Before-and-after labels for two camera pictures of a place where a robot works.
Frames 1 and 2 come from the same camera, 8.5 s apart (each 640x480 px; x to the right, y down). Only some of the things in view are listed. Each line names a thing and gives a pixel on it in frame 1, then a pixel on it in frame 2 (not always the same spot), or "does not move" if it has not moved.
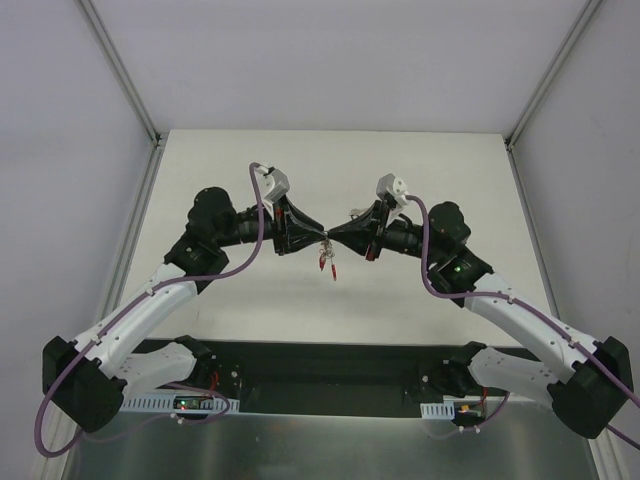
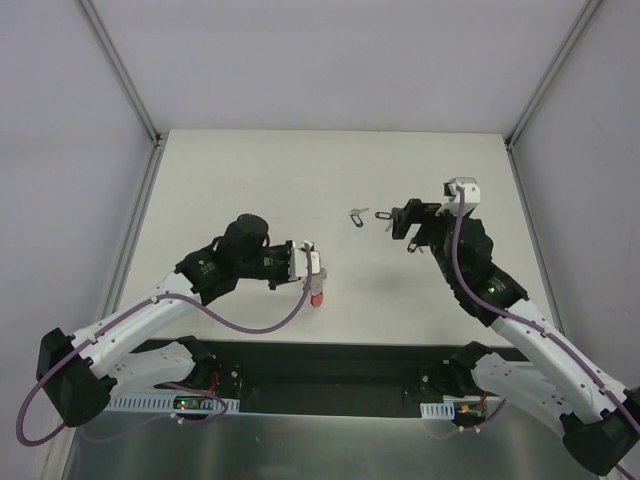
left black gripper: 280,226 to 279,263
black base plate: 332,376 does not move
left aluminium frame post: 121,69 does not move
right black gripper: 376,230 to 415,216
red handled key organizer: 326,251 to 316,286
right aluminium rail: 602,465 does not move
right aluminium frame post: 584,16 does not move
